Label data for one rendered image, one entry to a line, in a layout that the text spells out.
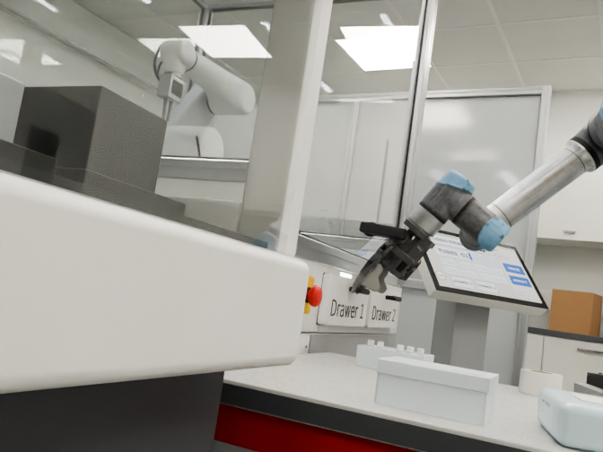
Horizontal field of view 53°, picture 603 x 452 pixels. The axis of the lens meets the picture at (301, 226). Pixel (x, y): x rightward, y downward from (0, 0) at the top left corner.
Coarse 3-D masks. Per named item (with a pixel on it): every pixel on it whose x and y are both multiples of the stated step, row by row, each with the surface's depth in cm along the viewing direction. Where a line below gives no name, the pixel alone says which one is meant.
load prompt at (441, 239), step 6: (432, 240) 220; (438, 240) 222; (444, 240) 223; (450, 240) 225; (456, 240) 227; (450, 246) 223; (456, 246) 224; (462, 246) 226; (480, 252) 228; (486, 252) 230; (492, 252) 232
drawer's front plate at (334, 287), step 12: (324, 276) 130; (336, 276) 133; (324, 288) 130; (336, 288) 134; (348, 288) 141; (324, 300) 129; (336, 300) 134; (348, 300) 142; (360, 300) 150; (324, 312) 129; (336, 312) 135; (348, 312) 142; (360, 312) 150; (324, 324) 129; (336, 324) 136; (348, 324) 143; (360, 324) 151
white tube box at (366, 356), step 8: (360, 344) 112; (360, 352) 110; (368, 352) 110; (376, 352) 109; (384, 352) 108; (392, 352) 108; (400, 352) 107; (416, 352) 114; (360, 360) 110; (368, 360) 109; (376, 360) 109; (424, 360) 106; (432, 360) 111
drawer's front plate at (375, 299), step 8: (376, 296) 162; (384, 296) 169; (368, 304) 158; (376, 304) 163; (384, 304) 170; (392, 304) 178; (368, 312) 158; (376, 312) 163; (392, 312) 178; (368, 320) 157; (376, 320) 164; (384, 320) 171
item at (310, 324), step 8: (312, 264) 125; (312, 272) 125; (320, 272) 129; (328, 272) 133; (336, 272) 138; (344, 272) 142; (320, 280) 129; (392, 288) 183; (400, 288) 192; (400, 296) 193; (312, 312) 127; (304, 320) 123; (312, 320) 127; (304, 328) 124; (312, 328) 128; (320, 328) 132; (328, 328) 136; (336, 328) 141; (344, 328) 146; (352, 328) 151; (360, 328) 157; (368, 328) 164; (376, 328) 171; (384, 328) 178; (392, 328) 187
